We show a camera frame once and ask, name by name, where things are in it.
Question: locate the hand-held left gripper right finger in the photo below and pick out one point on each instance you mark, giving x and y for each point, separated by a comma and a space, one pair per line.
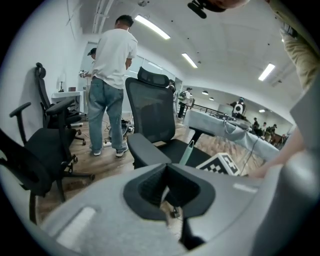
225, 212

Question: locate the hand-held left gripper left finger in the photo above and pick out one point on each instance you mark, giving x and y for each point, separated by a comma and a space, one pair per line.
100, 225

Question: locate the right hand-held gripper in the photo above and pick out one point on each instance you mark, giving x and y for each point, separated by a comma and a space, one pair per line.
220, 165

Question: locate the person's right forearm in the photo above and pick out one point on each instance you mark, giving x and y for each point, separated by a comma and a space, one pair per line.
280, 155

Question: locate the table with light blue cloth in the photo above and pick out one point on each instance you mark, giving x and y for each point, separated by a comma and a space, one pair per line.
240, 136

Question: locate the black railing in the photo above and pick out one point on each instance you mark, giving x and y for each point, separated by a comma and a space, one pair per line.
205, 108

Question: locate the white round backpack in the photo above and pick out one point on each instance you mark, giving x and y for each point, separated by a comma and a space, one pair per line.
238, 107

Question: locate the black mesh office chair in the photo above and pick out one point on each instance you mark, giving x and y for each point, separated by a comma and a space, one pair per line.
152, 112

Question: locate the long ceiling light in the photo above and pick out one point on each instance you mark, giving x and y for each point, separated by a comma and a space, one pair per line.
189, 60
266, 72
152, 26

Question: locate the white desk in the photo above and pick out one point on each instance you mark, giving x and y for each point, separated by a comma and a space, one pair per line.
67, 94

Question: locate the beige shirt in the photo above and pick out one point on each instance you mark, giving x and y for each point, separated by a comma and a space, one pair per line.
302, 57

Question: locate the small brown box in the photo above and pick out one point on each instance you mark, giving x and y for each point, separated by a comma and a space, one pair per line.
72, 89

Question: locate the small dark desk ornament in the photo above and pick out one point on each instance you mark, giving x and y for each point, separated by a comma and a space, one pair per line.
61, 88

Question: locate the person's head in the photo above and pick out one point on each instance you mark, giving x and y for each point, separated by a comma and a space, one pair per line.
225, 5

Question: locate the white ceiling pipe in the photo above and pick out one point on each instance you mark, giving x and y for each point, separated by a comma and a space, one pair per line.
96, 20

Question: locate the black head-worn camera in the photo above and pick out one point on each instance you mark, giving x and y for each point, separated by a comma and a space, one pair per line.
198, 10

